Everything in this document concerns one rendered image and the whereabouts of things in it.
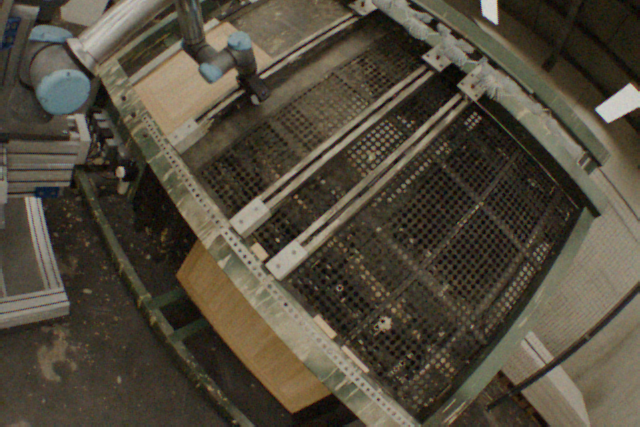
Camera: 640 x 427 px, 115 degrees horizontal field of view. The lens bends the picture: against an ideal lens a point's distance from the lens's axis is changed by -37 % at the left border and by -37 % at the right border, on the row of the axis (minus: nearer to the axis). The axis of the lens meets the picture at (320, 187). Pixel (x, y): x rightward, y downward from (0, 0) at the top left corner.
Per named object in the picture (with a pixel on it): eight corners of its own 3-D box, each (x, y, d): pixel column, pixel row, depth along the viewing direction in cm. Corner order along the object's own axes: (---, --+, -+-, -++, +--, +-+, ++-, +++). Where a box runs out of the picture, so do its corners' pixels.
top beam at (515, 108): (274, -36, 165) (273, -49, 155) (287, -42, 167) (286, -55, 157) (588, 222, 108) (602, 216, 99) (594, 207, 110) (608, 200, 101)
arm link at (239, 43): (219, 39, 92) (239, 25, 94) (227, 62, 102) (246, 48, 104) (233, 50, 90) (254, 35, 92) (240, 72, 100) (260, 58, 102)
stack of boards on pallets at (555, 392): (473, 355, 335) (508, 329, 314) (479, 322, 424) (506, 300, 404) (559, 451, 251) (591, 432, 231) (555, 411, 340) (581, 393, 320)
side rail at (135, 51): (122, 67, 146) (113, 55, 135) (276, -29, 170) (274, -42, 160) (125, 72, 144) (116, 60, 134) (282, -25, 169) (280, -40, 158)
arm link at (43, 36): (52, 66, 61) (68, 21, 56) (65, 91, 59) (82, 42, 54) (15, 65, 50) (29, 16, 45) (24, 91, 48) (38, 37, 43)
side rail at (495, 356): (412, 415, 91) (421, 425, 81) (570, 213, 116) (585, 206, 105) (426, 427, 89) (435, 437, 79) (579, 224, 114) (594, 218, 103)
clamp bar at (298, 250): (264, 262, 105) (249, 252, 83) (470, 79, 132) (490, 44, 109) (284, 285, 103) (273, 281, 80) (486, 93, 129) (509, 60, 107)
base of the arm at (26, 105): (6, 123, 49) (12, 88, 45) (8, 92, 54) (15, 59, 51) (57, 127, 62) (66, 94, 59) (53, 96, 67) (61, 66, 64)
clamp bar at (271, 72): (171, 142, 122) (145, 111, 99) (372, 7, 148) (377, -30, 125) (182, 157, 119) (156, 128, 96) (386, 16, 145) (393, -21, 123)
